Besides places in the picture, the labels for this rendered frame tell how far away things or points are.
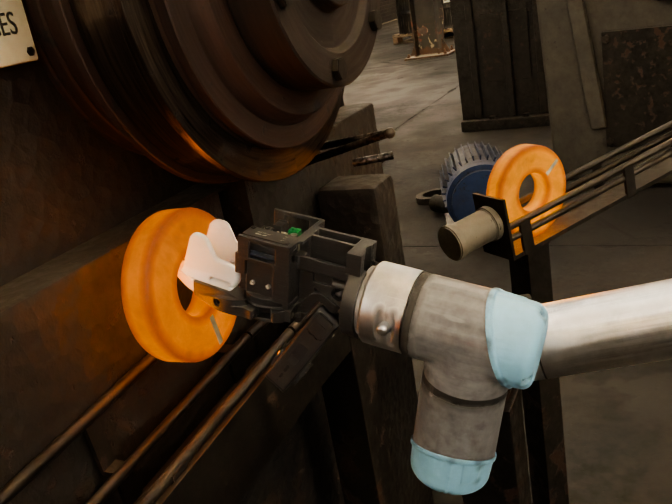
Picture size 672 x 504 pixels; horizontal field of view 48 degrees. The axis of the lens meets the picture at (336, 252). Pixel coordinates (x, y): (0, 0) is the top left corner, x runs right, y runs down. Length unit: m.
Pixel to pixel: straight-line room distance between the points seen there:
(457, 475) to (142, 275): 0.33
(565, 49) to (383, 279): 3.00
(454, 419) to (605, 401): 1.38
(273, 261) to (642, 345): 0.35
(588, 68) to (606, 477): 2.15
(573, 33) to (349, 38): 2.70
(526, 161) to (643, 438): 0.85
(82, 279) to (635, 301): 0.52
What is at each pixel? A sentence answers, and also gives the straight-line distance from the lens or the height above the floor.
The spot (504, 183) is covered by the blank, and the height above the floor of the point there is 0.74.
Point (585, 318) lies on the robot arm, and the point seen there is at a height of 0.74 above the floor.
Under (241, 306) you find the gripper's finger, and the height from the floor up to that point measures 0.82.
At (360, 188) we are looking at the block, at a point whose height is 0.80.
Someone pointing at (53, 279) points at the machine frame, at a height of 0.87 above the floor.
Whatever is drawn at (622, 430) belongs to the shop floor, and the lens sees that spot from 1.92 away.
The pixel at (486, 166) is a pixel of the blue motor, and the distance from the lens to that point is 2.97.
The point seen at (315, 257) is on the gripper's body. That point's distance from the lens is 0.68.
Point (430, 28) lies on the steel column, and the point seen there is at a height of 0.33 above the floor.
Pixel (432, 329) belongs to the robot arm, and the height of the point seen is 0.81.
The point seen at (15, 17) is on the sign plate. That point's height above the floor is 1.10.
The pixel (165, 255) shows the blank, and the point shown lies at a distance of 0.72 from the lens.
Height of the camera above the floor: 1.08
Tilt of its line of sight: 20 degrees down
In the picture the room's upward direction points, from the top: 10 degrees counter-clockwise
